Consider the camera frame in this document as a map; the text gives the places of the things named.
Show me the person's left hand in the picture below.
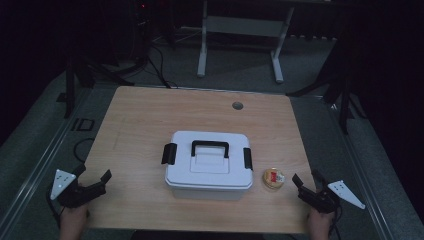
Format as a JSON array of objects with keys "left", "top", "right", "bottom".
[{"left": 59, "top": 203, "right": 90, "bottom": 240}]

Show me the looped black floor cable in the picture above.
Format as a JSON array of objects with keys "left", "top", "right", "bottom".
[{"left": 72, "top": 137, "right": 96, "bottom": 164}]

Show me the person's right hand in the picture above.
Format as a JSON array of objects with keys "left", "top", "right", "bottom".
[{"left": 307, "top": 209, "right": 336, "bottom": 240}]

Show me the white box lid black handle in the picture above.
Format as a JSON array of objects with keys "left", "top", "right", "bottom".
[{"left": 161, "top": 130, "right": 254, "bottom": 191}]

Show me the white metal desk frame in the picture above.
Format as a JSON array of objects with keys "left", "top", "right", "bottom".
[{"left": 196, "top": 0, "right": 296, "bottom": 84}]

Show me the round gold tin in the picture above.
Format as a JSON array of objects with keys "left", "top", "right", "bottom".
[{"left": 262, "top": 167, "right": 286, "bottom": 191}]

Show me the black tripod stand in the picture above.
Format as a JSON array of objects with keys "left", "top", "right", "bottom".
[
  {"left": 55, "top": 56, "right": 135, "bottom": 120},
  {"left": 286, "top": 33, "right": 368, "bottom": 136}
]

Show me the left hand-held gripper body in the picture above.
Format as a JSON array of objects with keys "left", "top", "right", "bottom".
[{"left": 49, "top": 169, "right": 108, "bottom": 210}]

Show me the black equipment rack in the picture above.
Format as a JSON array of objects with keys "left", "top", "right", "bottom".
[{"left": 129, "top": 0, "right": 153, "bottom": 66}]

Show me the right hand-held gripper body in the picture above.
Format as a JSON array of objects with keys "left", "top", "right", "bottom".
[{"left": 297, "top": 179, "right": 366, "bottom": 214}]

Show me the white plastic storage box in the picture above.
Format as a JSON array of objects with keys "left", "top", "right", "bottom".
[{"left": 167, "top": 185, "right": 248, "bottom": 202}]

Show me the black square floor frame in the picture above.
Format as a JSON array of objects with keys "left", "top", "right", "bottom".
[{"left": 70, "top": 117, "right": 96, "bottom": 132}]

